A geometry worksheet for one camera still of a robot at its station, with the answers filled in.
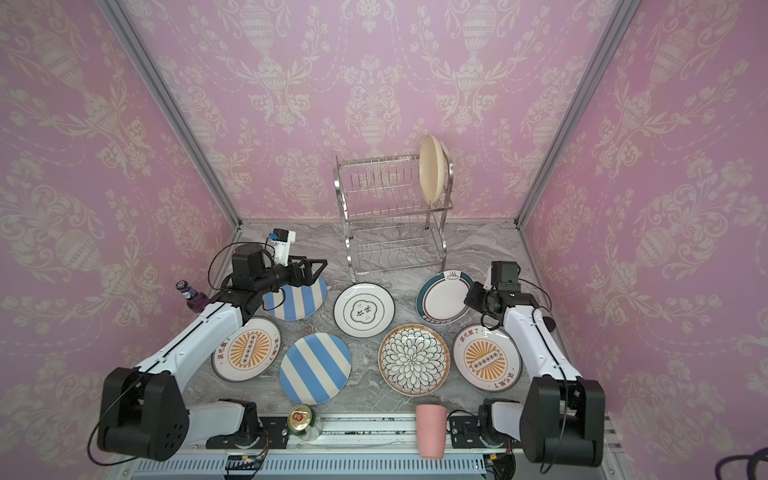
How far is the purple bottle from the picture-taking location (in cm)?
79

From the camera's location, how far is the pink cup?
2.29 ft

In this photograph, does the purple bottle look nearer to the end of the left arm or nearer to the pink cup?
the end of the left arm
